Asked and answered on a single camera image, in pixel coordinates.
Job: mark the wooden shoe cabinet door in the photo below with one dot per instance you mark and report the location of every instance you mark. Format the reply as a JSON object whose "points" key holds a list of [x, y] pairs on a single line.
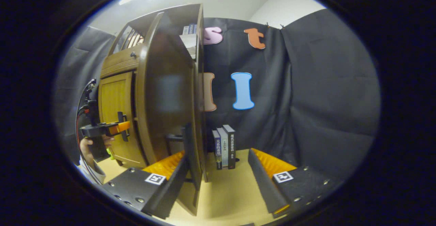
{"points": [[115, 96], [167, 93]]}

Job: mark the black backdrop cloth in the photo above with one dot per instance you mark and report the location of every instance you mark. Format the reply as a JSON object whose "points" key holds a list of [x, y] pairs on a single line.
{"points": [[323, 83]]}

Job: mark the black standing book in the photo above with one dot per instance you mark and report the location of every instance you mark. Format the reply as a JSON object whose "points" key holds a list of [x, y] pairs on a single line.
{"points": [[231, 147]]}

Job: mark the green toy frog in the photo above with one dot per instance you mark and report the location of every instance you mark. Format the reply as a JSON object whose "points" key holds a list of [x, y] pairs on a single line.
{"points": [[110, 153]]}

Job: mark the pale spine shelf book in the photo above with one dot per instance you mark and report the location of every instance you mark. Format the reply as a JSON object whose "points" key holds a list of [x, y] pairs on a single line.
{"points": [[186, 30]]}

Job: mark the wooden double-door shoe cabinet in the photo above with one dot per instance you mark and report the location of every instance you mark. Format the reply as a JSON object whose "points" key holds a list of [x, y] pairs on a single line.
{"points": [[119, 62]]}

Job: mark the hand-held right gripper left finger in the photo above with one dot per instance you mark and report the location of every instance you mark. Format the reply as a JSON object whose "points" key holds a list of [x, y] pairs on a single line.
{"points": [[170, 192]]}

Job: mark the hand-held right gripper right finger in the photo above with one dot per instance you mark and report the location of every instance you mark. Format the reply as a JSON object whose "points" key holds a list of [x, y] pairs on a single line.
{"points": [[265, 188]]}

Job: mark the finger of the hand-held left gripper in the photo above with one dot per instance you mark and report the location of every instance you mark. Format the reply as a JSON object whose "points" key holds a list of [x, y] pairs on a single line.
{"points": [[119, 127]]}

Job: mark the light blue shelf book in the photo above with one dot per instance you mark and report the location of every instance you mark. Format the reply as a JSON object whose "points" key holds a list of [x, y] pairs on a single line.
{"points": [[195, 28]]}

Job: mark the dark blue shelf book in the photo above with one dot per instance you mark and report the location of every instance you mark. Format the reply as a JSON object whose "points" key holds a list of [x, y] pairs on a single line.
{"points": [[191, 29]]}

